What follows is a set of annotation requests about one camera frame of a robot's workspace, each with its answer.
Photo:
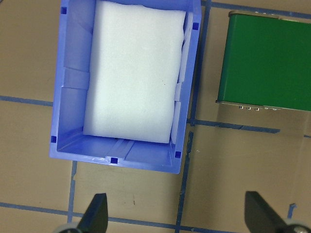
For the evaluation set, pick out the white foam pad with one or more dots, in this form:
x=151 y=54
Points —
x=133 y=72

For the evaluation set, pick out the blue plastic storage bin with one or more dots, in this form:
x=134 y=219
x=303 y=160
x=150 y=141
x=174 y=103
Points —
x=73 y=109

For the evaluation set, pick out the green conveyor belt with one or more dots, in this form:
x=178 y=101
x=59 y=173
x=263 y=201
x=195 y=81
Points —
x=267 y=60

